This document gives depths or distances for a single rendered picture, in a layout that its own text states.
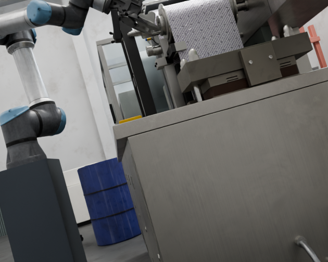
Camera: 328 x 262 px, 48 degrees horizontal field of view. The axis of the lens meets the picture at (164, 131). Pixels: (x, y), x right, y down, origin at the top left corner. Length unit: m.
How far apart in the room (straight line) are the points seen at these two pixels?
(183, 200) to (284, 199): 0.28
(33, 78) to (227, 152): 0.93
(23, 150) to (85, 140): 8.94
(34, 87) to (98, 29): 9.42
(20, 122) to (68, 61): 9.39
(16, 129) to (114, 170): 2.93
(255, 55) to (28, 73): 0.95
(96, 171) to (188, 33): 3.16
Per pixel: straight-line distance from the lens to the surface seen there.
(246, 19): 1.54
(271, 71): 1.14
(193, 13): 1.37
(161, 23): 1.36
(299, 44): 1.23
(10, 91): 11.07
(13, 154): 1.47
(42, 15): 1.33
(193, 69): 1.09
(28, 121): 1.50
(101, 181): 4.31
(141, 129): 0.98
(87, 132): 10.38
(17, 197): 1.43
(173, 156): 0.98
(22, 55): 1.68
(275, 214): 1.06
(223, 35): 1.36
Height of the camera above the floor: 0.78
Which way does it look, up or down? 4 degrees up
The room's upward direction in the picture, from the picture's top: 16 degrees counter-clockwise
